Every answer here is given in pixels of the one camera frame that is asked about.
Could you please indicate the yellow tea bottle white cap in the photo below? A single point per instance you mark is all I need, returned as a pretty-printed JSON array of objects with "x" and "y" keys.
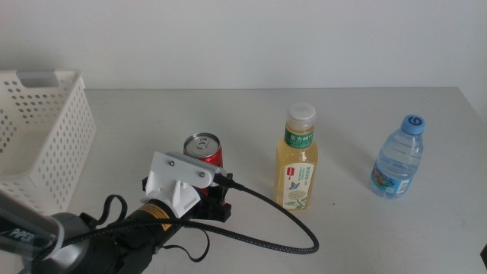
[{"x": 295, "y": 167}]

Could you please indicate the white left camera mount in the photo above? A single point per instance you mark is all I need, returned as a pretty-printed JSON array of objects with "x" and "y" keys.
[{"x": 171, "y": 190}]

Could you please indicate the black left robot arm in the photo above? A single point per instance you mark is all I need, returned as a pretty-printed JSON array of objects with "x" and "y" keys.
[{"x": 114, "y": 247}]

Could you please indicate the red cola can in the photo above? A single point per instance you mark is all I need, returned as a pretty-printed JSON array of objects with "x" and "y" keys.
[{"x": 201, "y": 146}]

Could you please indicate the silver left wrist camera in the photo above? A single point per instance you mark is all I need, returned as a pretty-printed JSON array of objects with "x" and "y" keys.
[{"x": 217, "y": 173}]

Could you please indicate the clear water bottle blue cap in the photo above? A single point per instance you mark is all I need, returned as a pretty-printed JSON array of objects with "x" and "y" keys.
[{"x": 397, "y": 160}]

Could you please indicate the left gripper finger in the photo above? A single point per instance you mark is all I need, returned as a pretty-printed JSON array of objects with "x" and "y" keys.
[{"x": 218, "y": 196}]

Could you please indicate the white perforated plastic basket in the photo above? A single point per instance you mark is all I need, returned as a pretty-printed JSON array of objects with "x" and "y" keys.
[{"x": 72, "y": 133}]

